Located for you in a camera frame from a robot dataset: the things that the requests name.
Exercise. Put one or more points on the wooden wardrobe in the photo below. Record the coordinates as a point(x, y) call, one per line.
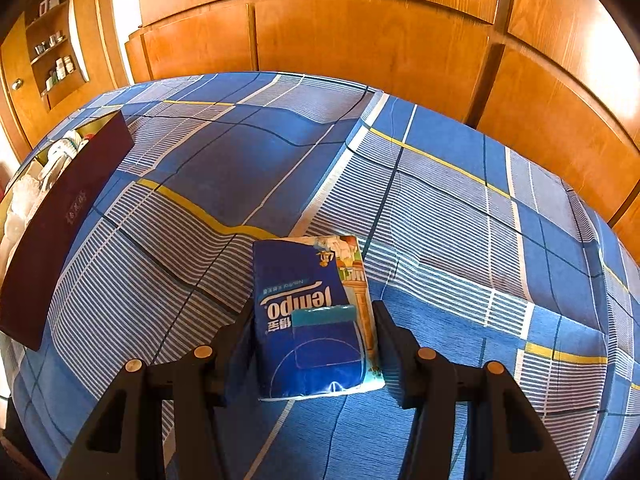
point(375, 35)

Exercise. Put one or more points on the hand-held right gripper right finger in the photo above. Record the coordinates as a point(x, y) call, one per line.
point(395, 360)

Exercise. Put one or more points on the dark brown storage box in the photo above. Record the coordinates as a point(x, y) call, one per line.
point(55, 240)

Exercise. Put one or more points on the wooden door with shelf niche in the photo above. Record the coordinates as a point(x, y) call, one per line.
point(95, 35)

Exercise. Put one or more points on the row of small bottles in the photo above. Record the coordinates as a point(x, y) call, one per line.
point(60, 71)

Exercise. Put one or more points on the blue tissue pack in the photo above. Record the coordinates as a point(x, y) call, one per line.
point(305, 310)

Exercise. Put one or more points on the white socks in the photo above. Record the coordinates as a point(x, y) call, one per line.
point(62, 152)

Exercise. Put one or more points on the metal door knob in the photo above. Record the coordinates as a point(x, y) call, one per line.
point(17, 84)

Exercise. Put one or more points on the small photo frame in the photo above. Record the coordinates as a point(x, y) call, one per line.
point(47, 4)

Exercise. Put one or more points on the blue plaid bed sheet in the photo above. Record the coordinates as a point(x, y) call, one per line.
point(450, 210)

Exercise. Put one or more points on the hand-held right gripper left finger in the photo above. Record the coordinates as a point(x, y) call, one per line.
point(240, 355)

